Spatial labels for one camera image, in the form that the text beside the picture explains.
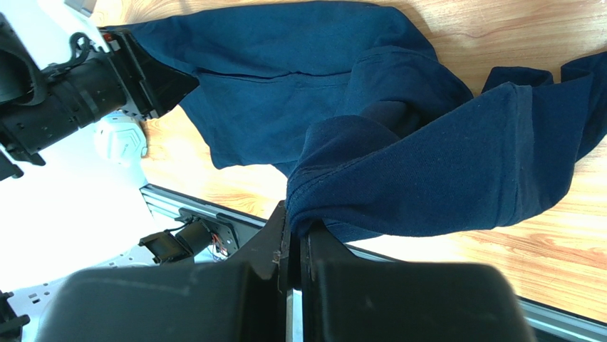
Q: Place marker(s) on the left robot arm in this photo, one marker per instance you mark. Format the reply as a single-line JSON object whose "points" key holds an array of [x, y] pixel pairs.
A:
{"points": [[44, 28]]}

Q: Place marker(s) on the white cube adapter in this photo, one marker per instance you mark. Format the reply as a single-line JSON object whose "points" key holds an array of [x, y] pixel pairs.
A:
{"points": [[120, 139]]}

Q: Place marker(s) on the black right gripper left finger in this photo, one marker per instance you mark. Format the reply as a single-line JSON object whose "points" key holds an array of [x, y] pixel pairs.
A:
{"points": [[243, 298]]}

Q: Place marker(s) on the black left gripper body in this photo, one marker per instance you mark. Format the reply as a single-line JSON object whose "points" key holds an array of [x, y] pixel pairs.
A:
{"points": [[42, 107]]}

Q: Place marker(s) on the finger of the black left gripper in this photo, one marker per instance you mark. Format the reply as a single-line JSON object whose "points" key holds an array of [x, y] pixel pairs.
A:
{"points": [[152, 89]]}

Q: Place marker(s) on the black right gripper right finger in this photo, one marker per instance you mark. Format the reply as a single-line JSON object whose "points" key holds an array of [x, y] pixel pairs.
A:
{"points": [[349, 298]]}

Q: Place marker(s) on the navy blue t shirt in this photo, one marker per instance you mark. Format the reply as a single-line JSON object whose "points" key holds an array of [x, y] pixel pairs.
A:
{"points": [[349, 101]]}

